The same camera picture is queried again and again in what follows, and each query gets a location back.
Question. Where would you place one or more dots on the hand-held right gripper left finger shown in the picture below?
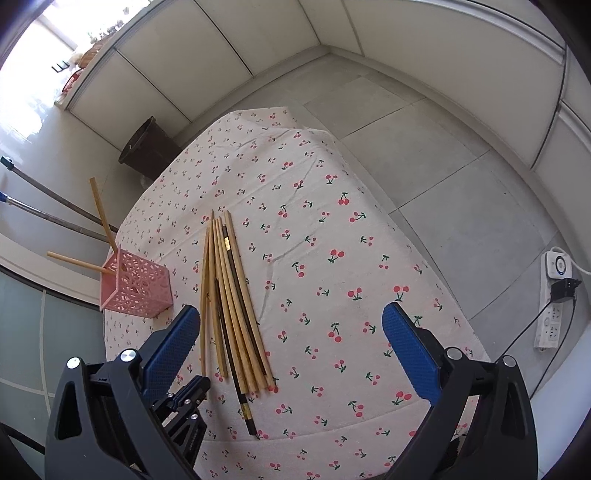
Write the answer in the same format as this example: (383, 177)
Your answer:
(171, 346)

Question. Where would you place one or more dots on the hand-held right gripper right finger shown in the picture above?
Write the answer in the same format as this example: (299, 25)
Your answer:
(411, 350)

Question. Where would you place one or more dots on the dark chopstick with gold band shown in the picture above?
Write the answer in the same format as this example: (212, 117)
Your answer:
(242, 401)
(240, 295)

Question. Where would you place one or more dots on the pink perforated utensil holder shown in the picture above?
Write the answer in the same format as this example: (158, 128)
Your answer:
(138, 290)

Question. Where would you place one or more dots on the bunch of wooden chopsticks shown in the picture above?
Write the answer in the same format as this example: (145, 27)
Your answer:
(228, 295)

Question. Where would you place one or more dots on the light wooden chopstick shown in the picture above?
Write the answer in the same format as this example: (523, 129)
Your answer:
(102, 212)
(78, 262)

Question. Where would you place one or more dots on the white power strip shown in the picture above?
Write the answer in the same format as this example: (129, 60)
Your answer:
(551, 318)

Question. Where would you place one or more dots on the glass door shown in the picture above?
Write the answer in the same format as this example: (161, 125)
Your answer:
(27, 323)

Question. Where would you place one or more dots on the cherry print tablecloth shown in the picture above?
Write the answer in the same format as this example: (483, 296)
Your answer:
(323, 230)

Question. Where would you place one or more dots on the black charger plug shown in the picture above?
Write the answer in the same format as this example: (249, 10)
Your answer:
(565, 290)

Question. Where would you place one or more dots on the clear plastic bag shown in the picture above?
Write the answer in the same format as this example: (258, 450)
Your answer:
(147, 180)

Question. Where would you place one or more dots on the dark brown trash bin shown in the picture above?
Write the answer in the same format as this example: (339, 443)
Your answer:
(147, 147)

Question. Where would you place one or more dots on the red plastic basket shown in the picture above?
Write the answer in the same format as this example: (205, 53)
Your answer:
(70, 82)

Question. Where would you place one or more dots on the white kitchen base cabinet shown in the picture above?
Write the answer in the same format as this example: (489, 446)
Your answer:
(438, 55)
(184, 60)

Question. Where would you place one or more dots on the wicker basket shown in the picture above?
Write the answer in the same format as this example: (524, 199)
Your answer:
(87, 55)

